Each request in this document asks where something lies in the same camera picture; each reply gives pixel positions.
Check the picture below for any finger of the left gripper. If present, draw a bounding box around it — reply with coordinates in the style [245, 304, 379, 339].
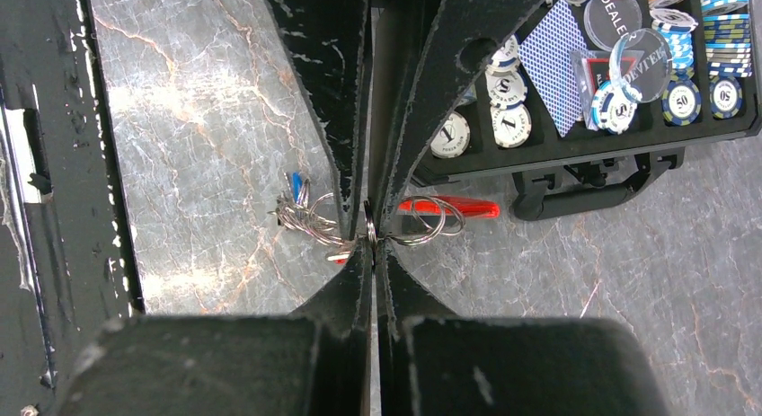
[368, 0, 544, 237]
[265, 0, 372, 237]

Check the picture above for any red key tag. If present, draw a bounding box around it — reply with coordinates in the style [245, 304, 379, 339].
[325, 251, 351, 264]

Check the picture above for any black poker chip case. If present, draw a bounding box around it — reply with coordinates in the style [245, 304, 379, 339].
[412, 0, 761, 221]

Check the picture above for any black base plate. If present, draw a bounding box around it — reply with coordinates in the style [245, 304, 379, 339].
[1, 0, 144, 415]

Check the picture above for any blue key tag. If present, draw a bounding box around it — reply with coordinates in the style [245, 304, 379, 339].
[290, 172, 304, 204]

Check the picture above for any red keyring carabiner with rings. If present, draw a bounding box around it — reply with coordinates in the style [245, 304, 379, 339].
[270, 173, 501, 254]

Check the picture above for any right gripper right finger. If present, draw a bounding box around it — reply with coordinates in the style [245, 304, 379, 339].
[375, 242, 669, 415]

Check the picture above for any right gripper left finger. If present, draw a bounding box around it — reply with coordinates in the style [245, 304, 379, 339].
[57, 240, 373, 415]

